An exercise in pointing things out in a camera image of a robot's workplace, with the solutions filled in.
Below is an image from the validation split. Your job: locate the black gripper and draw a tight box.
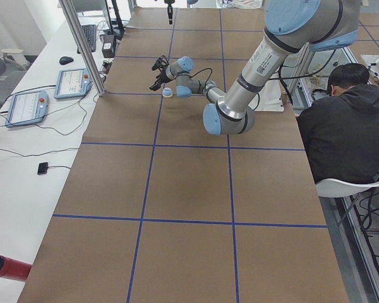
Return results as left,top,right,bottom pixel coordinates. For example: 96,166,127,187
164,0,174,25
149,68,171,92

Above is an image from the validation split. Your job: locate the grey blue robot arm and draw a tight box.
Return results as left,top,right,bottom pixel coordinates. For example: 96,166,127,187
150,0,360,135

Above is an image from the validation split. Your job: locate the black monitor stand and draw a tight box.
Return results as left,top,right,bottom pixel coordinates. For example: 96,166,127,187
106,0,125,40

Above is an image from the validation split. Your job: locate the black power adapter box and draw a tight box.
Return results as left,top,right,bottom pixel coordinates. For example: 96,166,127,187
102,35,116,58

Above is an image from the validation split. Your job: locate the far teach pendant tablet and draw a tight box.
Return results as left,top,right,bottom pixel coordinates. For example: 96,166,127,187
54,68,93,100

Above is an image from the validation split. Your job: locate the teach pendant tablet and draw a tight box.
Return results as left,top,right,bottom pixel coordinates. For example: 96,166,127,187
54,68,93,100
5,90,49,128

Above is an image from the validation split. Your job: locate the black keyboard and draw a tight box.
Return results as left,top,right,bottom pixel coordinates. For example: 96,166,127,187
81,25,97,52

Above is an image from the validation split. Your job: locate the black computer mouse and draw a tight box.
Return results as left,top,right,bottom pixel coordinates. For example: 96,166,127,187
59,56,74,66

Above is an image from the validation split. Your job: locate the near teach pendant tablet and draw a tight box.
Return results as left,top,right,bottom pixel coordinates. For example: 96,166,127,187
5,90,49,128

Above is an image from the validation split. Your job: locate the small black puck device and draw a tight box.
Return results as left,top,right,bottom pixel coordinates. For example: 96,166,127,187
37,162,49,175

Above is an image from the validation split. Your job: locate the grey office chair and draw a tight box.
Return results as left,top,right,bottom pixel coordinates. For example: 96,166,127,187
0,57,27,108

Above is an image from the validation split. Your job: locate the person in black hoodie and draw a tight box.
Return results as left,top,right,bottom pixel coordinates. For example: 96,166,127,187
296,63,379,184

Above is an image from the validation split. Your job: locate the white chair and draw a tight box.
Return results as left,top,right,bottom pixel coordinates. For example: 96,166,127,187
315,177,379,227

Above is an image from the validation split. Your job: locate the red cylinder tube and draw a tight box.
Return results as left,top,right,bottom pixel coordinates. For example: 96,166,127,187
0,256,32,282

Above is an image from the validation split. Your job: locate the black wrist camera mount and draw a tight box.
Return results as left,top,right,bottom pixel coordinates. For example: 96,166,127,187
152,55,169,71

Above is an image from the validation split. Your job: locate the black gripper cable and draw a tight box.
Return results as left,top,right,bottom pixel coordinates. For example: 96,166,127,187
189,47,342,111

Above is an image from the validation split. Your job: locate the aluminium vertical post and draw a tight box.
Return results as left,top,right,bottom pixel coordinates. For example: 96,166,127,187
58,0,105,97

